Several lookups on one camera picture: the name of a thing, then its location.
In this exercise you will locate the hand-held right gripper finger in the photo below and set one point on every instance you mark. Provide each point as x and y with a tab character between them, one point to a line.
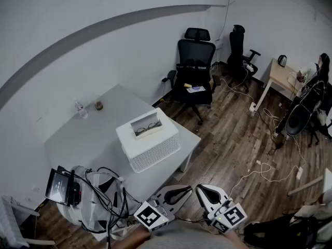
220	192
201	196

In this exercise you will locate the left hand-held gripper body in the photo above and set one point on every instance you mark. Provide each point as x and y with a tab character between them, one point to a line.
149	215

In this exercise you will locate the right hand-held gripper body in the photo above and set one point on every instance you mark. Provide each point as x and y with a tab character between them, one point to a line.
230	216

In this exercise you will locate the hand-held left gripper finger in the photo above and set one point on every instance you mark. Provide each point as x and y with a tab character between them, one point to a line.
180	202
171	187

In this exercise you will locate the eyeglasses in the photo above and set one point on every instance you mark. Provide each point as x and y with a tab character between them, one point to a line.
147	129

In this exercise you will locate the person's left forearm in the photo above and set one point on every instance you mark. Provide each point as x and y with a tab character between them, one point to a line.
142	238

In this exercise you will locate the person's right forearm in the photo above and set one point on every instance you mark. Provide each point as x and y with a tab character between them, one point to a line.
237	240

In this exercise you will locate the person's grey striped shirt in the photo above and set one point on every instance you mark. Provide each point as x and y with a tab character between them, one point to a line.
186	236

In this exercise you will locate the white perforated storage basket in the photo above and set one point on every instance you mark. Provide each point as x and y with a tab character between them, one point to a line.
153	152

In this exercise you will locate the black bag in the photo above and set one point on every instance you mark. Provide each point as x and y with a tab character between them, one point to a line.
275	232

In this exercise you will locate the white power strip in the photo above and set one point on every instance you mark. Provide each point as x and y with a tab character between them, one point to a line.
252	107
299	173

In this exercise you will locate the wooden plank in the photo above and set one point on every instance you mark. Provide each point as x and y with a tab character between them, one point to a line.
306	185

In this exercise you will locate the black tablet screen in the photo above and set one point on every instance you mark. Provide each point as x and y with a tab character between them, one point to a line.
58	187

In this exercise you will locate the purple and white packet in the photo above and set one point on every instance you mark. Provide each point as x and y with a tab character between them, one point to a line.
196	89

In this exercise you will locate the small yellow item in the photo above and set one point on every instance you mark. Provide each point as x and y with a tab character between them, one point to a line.
188	85

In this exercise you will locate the black tilted office chair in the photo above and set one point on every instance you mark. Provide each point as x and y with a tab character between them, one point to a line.
298	121

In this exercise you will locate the clear cup with drink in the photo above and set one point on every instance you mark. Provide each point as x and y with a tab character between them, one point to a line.
98	104

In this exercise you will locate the clear plastic water bottle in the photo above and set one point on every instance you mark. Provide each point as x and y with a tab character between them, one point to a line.
82	111

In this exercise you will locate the black lumbar cushion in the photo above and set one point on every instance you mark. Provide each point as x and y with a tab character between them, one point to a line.
193	67

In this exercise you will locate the light wooden side table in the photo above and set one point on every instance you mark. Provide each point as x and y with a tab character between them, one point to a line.
278	78

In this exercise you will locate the black mesh office chair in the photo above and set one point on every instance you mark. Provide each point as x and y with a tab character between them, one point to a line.
194	61

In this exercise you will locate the black high-back office chair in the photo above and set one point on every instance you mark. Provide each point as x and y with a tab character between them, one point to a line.
237	53

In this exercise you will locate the black electric kettle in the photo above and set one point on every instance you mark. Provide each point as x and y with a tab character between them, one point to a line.
282	60

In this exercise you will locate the black wall adapter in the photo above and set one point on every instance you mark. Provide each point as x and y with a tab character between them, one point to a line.
164	80

